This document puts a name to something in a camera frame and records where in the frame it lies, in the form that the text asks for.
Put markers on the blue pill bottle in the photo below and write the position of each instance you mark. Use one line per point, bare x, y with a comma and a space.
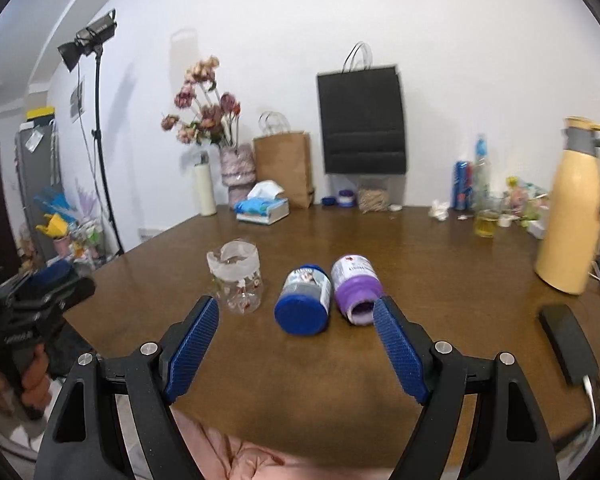
303, 305

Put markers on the studio light on stand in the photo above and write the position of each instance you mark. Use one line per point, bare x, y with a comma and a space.
88, 41

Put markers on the yellow thermos jug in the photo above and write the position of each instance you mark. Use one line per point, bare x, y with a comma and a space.
568, 248

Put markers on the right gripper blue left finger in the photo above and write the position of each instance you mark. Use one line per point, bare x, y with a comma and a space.
83, 438

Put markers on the glass of yellow liquid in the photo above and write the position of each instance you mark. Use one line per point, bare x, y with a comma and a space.
487, 214

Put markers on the brown paper bag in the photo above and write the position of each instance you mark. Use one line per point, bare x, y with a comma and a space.
284, 156

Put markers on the clear glass bottle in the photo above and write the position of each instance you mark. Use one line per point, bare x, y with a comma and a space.
481, 175

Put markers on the purple pill bottle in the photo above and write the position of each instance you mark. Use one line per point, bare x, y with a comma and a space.
356, 288

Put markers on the black smartphone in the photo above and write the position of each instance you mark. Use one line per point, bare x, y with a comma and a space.
573, 352

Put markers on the black paper bag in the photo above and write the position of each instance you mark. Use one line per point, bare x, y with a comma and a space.
362, 117

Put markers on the cream thermos bottle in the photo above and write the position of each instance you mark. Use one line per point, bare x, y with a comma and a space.
204, 185

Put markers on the pink ceramic vase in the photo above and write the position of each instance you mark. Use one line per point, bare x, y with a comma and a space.
238, 172

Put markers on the dried pink rose bouquet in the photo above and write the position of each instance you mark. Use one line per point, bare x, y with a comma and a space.
203, 114

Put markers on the crumpled white tissue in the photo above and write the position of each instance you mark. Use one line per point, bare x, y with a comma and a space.
439, 210

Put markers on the blue tissue box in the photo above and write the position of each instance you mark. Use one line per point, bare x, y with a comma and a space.
265, 204

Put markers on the blue drink can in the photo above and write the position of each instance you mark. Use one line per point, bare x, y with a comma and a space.
462, 186

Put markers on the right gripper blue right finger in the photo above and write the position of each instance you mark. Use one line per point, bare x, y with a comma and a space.
508, 438

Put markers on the grey refrigerator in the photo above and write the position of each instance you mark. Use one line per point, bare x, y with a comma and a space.
38, 171

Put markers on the clear jar with oats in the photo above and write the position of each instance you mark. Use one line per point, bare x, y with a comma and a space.
373, 194

